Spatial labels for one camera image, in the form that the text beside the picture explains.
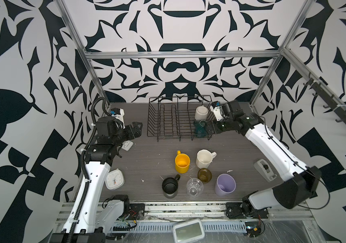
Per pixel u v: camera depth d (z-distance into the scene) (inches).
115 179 32.0
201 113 40.2
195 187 32.0
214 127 27.1
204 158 34.4
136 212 29.1
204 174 32.9
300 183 15.6
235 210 29.3
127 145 37.8
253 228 28.1
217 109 27.7
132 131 24.6
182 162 35.1
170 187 31.9
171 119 41.2
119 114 24.9
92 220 15.2
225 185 31.7
